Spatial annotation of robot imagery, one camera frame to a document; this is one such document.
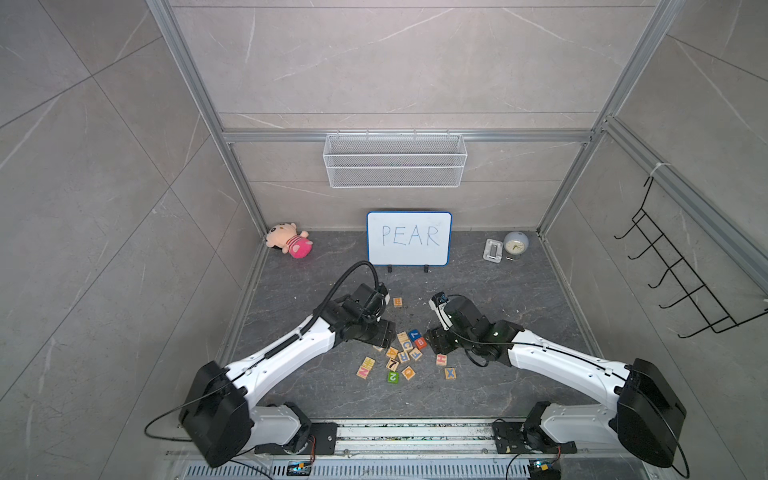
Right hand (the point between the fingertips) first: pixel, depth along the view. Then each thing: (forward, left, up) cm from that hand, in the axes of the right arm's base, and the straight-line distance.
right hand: (436, 332), depth 83 cm
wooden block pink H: (-5, -2, -8) cm, 10 cm away
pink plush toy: (+40, +52, -2) cm, 66 cm away
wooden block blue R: (-4, +9, -8) cm, 13 cm away
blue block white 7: (+3, +6, -8) cm, 10 cm away
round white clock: (+36, -34, -3) cm, 49 cm away
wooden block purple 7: (-6, +13, -8) cm, 16 cm away
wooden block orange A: (-3, +13, -7) cm, 15 cm away
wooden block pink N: (-8, +21, -8) cm, 24 cm away
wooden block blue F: (-3, +6, -8) cm, 10 cm away
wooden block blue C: (-1, +8, -8) cm, 11 cm away
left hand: (-1, +13, +3) cm, 14 cm away
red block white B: (0, +4, -7) cm, 8 cm away
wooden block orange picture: (-9, +8, -8) cm, 14 cm away
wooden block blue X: (-9, -4, -8) cm, 13 cm away
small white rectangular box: (+38, -27, -9) cm, 47 cm away
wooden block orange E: (+15, +10, -8) cm, 20 cm away
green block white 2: (-10, +12, -8) cm, 18 cm away
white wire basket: (+53, +10, +21) cm, 58 cm away
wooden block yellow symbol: (-5, +20, -8) cm, 22 cm away
